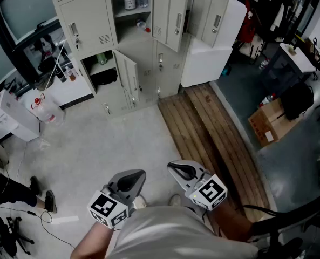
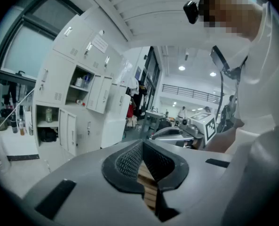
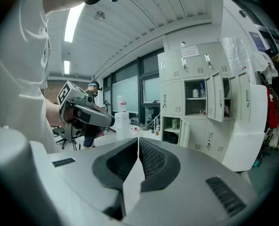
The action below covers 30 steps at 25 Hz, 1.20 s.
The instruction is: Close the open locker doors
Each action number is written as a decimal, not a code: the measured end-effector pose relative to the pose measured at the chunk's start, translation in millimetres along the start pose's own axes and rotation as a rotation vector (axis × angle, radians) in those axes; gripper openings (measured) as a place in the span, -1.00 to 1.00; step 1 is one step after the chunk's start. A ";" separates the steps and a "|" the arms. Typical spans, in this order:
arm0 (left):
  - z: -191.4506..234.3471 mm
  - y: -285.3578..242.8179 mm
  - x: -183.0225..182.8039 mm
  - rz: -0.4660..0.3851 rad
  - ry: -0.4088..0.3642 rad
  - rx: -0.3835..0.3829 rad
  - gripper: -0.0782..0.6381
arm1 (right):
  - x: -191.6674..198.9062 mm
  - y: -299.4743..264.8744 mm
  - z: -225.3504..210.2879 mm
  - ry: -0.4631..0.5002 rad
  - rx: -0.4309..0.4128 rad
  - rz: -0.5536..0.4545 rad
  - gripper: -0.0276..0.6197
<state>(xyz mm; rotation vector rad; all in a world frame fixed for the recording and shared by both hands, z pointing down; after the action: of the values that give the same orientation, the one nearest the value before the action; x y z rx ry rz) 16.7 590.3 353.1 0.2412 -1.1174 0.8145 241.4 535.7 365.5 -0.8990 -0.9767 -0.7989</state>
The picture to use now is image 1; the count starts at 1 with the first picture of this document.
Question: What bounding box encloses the white water dispenser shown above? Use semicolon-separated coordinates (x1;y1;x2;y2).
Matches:
0;89;42;142

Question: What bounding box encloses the person's right shoe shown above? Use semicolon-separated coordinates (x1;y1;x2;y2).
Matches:
168;194;182;207

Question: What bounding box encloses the person's shoe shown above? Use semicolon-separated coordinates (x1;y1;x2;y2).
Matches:
44;189;58;214
133;194;147;210
168;194;182;207
29;175;42;196

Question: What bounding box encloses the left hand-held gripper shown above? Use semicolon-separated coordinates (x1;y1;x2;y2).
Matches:
86;169;147;229

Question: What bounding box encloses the black handbag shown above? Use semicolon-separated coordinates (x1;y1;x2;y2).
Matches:
37;56;57;74

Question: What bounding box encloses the white floor tape strip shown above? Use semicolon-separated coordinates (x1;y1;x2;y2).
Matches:
50;215;80;226

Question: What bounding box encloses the person's left shoe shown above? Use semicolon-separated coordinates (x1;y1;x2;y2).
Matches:
133;194;147;210

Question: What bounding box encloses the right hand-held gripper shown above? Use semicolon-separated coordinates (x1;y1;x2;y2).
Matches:
167;160;228;212

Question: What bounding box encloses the large white box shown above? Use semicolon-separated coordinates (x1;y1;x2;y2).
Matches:
180;0;248;88

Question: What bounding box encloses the green bottle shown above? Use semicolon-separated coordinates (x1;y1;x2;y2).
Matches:
96;52;108;66

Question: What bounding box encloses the large red-capped water jug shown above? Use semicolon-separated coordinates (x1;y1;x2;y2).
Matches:
31;93;66;126

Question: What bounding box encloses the grey metal locker door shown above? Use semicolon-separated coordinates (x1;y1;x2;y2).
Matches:
188;0;230;49
151;0;190;53
112;49;140;101

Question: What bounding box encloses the thin black floor cable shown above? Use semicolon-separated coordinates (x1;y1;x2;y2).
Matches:
0;203;77;250

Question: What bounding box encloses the orange drink bottle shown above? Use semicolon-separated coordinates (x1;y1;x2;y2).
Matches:
65;66;77;82

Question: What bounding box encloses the black bag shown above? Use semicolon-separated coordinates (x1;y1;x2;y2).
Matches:
90;68;119;87

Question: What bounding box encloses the thick black cable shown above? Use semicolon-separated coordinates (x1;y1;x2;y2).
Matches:
242;204;282;218

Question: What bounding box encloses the person's right forearm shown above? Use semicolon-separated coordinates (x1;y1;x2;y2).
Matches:
208;201;254;243

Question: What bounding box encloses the black flask bottle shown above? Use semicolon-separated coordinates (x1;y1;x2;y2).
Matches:
54;64;67;83

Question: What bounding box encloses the dark framed window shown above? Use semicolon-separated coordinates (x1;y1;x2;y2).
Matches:
0;0;71;90

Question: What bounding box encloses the cardboard box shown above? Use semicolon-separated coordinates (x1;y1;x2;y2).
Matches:
248;98;304;147

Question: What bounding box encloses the dark desk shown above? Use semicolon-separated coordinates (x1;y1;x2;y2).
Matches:
261;42;317;98

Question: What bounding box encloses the person's left forearm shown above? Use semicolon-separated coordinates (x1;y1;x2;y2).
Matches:
70;220;122;259

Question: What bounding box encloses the red and white bottle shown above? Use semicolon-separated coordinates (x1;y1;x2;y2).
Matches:
258;92;277;107

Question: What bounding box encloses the small red-capped bottle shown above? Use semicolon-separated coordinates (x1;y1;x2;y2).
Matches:
136;19;152;33

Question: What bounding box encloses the grey metal locker cabinet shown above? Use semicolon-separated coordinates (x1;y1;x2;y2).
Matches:
48;0;195;118

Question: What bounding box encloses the black office chair base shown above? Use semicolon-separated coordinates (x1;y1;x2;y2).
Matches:
5;216;36;255

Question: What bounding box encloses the khaki bag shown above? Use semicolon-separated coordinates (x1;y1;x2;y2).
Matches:
34;74;55;92

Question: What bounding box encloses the person's light t-shirt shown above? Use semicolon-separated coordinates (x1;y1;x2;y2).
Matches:
105;205;259;259

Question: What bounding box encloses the hanging clothes rack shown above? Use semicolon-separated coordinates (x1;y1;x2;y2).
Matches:
234;0;294;64

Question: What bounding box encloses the wooden plank platform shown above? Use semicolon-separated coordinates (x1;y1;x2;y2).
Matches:
158;83;271;224

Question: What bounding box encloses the black backpack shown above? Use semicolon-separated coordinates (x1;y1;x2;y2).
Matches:
280;81;315;121

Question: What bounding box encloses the black worn equipment pack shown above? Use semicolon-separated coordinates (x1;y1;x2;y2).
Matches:
253;206;320;259

